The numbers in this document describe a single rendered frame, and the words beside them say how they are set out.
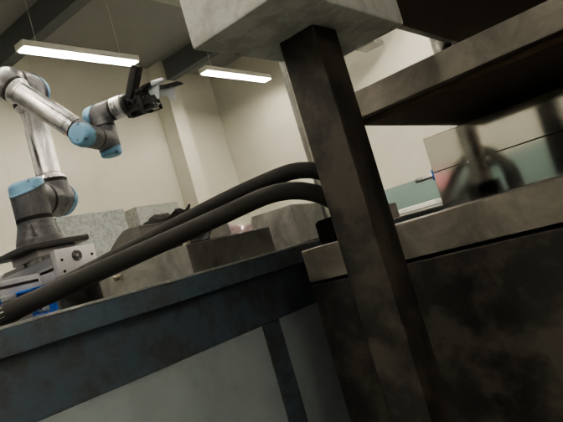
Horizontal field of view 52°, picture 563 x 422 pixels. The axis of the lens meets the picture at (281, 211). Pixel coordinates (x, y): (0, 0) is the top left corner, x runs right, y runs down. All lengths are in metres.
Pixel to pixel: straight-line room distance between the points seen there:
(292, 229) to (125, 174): 7.36
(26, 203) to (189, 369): 1.20
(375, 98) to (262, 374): 0.54
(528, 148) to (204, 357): 0.81
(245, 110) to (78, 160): 3.31
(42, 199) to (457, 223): 1.48
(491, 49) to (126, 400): 0.77
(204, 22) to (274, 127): 9.23
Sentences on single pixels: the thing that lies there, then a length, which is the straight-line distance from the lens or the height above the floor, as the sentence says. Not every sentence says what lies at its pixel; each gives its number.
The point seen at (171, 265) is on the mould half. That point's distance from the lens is 1.20.
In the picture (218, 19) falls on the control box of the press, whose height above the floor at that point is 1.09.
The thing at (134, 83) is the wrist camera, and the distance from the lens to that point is 2.07.
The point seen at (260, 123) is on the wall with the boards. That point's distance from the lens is 10.15.
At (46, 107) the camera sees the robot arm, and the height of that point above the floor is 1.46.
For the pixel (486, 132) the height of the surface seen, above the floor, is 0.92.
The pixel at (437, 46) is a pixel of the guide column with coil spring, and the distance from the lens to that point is 1.79.
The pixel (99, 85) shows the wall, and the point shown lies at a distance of 9.15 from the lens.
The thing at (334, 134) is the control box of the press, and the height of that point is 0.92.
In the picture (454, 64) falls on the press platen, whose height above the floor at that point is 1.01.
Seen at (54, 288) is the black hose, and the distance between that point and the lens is 0.93.
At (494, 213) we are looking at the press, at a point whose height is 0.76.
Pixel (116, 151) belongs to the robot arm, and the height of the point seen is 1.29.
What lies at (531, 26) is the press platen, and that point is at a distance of 0.99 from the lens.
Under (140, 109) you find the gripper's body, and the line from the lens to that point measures 2.04.
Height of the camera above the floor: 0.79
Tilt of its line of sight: 4 degrees up
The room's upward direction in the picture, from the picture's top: 16 degrees counter-clockwise
